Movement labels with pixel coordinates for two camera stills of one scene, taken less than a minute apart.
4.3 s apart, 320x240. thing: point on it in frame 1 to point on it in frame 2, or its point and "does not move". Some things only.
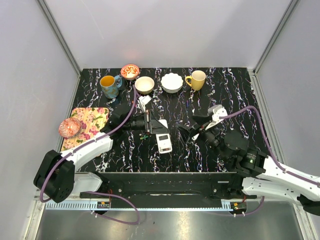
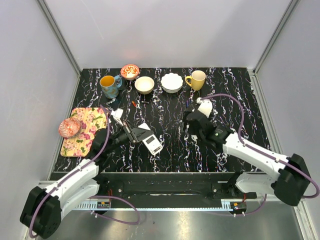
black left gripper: (152, 125) to (136, 134)
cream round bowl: (144, 85) does not move
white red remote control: (163, 140) to (152, 142)
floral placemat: (92, 121) does not move
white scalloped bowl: (171, 83) does not move
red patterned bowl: (70, 127) does not move
